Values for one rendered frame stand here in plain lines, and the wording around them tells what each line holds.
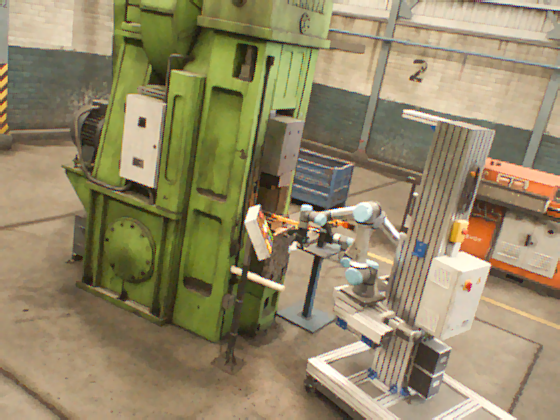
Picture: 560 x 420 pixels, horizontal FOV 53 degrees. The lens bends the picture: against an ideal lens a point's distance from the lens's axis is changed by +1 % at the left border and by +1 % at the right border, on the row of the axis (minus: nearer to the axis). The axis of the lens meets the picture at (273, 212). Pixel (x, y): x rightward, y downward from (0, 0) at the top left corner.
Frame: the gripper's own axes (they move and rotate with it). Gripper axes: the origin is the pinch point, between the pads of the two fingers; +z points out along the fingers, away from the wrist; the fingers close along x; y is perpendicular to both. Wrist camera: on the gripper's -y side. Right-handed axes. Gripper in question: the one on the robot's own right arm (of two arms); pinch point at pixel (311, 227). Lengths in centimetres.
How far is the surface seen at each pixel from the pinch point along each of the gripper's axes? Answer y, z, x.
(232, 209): -10, 46, -44
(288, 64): -115, 41, -2
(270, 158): -48, 35, -17
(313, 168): 40, 152, 357
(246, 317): 85, 34, -16
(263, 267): 38.2, 26.9, -15.3
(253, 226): -15, 11, -74
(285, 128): -72, 27, -17
